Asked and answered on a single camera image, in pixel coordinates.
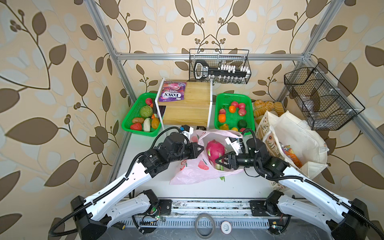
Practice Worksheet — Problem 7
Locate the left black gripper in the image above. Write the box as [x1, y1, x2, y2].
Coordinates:
[167, 141, 206, 164]

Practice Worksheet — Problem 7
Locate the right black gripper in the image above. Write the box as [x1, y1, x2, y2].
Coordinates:
[215, 150, 260, 170]

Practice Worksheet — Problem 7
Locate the pink plastic grocery bag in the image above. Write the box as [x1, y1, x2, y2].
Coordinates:
[170, 130, 243, 185]

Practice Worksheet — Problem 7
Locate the pink dragon fruit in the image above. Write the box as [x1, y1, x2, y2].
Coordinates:
[206, 140, 226, 171]

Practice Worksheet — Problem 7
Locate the yellow bell pepper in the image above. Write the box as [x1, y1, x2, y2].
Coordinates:
[219, 124, 229, 131]

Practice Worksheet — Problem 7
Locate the green fruit basket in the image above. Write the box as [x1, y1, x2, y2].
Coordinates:
[214, 93, 256, 131]

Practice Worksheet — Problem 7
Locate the cream canvas tote bag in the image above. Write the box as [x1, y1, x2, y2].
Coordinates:
[257, 112, 329, 180]

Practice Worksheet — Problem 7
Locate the orange Fox's candy bag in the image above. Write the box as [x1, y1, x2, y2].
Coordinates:
[283, 145, 303, 169]

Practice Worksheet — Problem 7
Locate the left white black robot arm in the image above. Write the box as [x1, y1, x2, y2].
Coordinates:
[49, 125, 204, 240]

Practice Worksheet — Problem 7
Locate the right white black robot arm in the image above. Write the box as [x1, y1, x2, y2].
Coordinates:
[215, 129, 384, 240]

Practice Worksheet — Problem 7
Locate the green avocado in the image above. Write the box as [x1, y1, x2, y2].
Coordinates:
[237, 120, 248, 129]

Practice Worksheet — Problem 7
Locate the white wooden two-tier shelf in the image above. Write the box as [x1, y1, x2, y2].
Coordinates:
[155, 78, 213, 129]

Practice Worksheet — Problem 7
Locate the small orange tangerine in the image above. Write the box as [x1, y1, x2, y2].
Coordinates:
[229, 105, 237, 113]

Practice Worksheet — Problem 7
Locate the white bread tray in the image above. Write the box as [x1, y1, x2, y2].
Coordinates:
[253, 100, 285, 125]

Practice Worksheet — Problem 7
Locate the left green vegetable basket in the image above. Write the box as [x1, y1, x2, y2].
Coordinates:
[121, 93, 162, 137]

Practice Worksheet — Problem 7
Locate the red strawberry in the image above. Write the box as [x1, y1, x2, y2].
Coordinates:
[130, 123, 143, 131]

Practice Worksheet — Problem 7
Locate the green cabbage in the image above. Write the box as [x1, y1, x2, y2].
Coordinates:
[140, 105, 153, 119]

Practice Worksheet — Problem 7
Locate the purple Fox's candy bag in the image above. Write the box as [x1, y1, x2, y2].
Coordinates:
[158, 81, 187, 103]

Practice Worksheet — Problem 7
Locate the grey tape roll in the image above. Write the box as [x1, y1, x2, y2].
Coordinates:
[194, 213, 216, 240]

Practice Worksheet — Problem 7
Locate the black barcode scanner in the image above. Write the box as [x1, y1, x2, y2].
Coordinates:
[193, 60, 209, 80]

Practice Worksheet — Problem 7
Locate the black wire basket rear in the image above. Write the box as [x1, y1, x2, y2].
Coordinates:
[189, 48, 252, 85]

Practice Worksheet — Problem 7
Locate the black wire basket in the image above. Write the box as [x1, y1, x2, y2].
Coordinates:
[189, 48, 252, 85]
[284, 62, 366, 131]

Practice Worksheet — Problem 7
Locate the black handle screwdriver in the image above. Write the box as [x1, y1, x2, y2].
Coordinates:
[112, 222, 126, 230]

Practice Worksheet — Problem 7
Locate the black wire basket right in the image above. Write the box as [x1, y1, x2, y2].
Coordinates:
[284, 62, 366, 131]

